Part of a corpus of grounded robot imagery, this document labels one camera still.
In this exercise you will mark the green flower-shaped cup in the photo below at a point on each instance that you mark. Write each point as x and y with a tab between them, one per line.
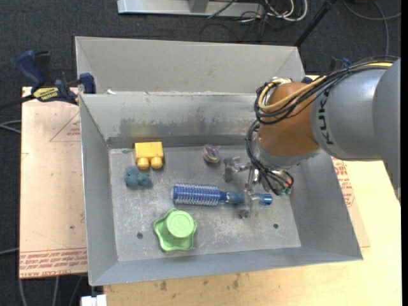
176	229

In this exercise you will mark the yellow toy building block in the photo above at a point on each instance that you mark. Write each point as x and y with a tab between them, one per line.
148	153

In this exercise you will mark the dark blue bumpy toy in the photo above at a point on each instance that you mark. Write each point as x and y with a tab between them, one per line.
136	178

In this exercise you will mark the grey metal bin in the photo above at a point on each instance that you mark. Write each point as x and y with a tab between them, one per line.
204	120

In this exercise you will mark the brown cardboard board red print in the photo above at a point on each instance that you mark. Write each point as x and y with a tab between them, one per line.
48	186

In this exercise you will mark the blue round hairbrush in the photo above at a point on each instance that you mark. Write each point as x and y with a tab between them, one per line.
199	195

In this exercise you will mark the small multicoloured spinning top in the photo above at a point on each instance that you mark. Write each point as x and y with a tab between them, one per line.
211	154

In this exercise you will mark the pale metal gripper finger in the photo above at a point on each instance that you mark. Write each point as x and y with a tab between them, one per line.
230	167
251	204

